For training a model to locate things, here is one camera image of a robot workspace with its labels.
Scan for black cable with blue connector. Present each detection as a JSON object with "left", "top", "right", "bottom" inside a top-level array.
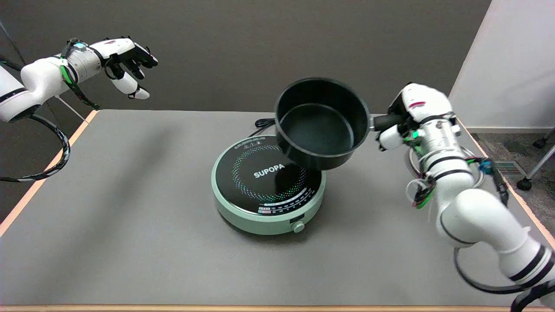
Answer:
[{"left": 466, "top": 156, "right": 509, "bottom": 207}]

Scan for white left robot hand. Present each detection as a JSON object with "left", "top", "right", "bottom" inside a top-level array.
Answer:
[{"left": 101, "top": 36, "right": 159, "bottom": 101}]

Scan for black looped right arm cable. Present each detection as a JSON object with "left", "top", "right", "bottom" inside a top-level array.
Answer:
[{"left": 453, "top": 246, "right": 555, "bottom": 312}]

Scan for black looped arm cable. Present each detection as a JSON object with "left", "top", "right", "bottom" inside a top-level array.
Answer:
[
  {"left": 453, "top": 246, "right": 555, "bottom": 312},
  {"left": 0, "top": 113, "right": 71, "bottom": 183}
]

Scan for glass pot lid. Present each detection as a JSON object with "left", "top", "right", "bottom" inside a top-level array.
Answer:
[{"left": 404, "top": 145, "right": 486, "bottom": 189}]

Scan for black saucepan with handle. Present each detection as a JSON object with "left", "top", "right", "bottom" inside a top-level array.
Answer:
[{"left": 274, "top": 78, "right": 404, "bottom": 171}]

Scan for metal chair base with castors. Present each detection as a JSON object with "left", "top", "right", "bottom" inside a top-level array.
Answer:
[{"left": 516, "top": 127, "right": 555, "bottom": 192}]

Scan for green black left wrist cable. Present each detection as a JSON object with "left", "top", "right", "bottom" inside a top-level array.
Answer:
[{"left": 60, "top": 38, "right": 101, "bottom": 110}]

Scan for green SUPOPA induction cooker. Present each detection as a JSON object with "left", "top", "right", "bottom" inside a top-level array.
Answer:
[{"left": 211, "top": 134, "right": 327, "bottom": 236}]

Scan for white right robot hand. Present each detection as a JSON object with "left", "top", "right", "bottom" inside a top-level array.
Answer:
[{"left": 375, "top": 83, "right": 456, "bottom": 152}]

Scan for black cooker power cord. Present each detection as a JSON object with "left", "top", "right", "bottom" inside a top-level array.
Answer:
[{"left": 248, "top": 117, "right": 277, "bottom": 138}]

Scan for grey floor vent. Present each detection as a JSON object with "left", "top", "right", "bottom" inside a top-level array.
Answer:
[{"left": 493, "top": 161, "right": 528, "bottom": 176}]

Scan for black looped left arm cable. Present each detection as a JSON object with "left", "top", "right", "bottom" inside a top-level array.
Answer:
[{"left": 0, "top": 113, "right": 71, "bottom": 183}]

